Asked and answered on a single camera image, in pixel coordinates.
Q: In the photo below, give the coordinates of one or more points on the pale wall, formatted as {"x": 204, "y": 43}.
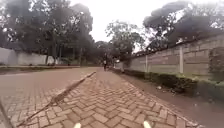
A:
{"x": 26, "y": 58}

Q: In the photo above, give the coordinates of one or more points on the robot's own part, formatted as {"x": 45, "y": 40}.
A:
{"x": 146, "y": 124}
{"x": 77, "y": 125}

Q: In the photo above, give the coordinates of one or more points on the grass verge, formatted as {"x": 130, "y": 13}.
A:
{"x": 20, "y": 70}

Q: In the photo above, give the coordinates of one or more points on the trees behind stone wall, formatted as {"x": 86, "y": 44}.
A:
{"x": 186, "y": 23}

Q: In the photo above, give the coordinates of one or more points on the grey dirt strip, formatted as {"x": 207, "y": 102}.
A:
{"x": 186, "y": 105}

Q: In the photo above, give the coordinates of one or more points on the red brick road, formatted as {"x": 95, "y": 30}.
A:
{"x": 33, "y": 83}

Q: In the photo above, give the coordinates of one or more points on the red brick path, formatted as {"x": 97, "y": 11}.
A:
{"x": 110, "y": 103}

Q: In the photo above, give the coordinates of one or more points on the low green hedge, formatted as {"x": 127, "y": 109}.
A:
{"x": 173, "y": 81}

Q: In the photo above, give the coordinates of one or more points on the tree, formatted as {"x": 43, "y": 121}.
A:
{"x": 125, "y": 36}

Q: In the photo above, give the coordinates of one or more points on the person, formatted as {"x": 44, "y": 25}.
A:
{"x": 105, "y": 64}

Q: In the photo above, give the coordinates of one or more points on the row of trees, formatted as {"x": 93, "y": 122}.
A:
{"x": 60, "y": 30}

